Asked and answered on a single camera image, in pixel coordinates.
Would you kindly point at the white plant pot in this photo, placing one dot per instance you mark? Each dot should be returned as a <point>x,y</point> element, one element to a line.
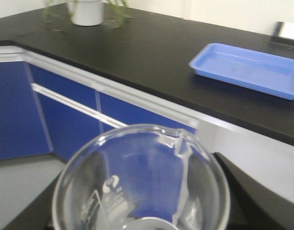
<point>86,12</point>

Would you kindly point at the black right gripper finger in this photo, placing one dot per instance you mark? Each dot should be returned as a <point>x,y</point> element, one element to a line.
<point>253,206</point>

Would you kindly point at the white wall power socket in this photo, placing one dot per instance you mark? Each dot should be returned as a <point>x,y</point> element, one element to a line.
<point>283,33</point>

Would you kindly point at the blue cabinet drawer front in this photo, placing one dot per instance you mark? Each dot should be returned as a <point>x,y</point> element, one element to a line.
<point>70,129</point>

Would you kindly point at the blue plastic tray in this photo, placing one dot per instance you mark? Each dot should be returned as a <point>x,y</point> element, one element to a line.
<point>262,72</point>

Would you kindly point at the clear glass beaker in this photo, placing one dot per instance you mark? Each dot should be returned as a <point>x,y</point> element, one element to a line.
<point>142,177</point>

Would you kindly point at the green potted plant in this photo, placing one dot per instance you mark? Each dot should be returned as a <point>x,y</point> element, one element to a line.
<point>118,9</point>

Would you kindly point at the blue cabinet door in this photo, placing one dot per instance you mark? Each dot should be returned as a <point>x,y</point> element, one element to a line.
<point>23,130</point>

